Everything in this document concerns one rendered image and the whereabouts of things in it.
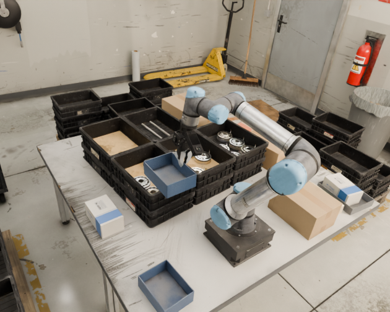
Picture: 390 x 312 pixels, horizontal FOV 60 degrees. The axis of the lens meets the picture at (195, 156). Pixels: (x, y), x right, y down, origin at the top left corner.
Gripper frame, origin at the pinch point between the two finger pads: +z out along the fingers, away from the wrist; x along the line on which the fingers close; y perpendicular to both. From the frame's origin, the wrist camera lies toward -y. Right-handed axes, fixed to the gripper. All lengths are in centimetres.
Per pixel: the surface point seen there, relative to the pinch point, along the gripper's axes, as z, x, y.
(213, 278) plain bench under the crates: 42, -5, -33
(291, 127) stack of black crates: 44, -199, 92
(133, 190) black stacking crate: 28.2, 10.6, 23.3
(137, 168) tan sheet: 29, -1, 43
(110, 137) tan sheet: 29, 0, 83
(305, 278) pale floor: 97, -109, -27
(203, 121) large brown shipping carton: 17, -64, 71
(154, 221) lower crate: 38.6, 4.4, 8.2
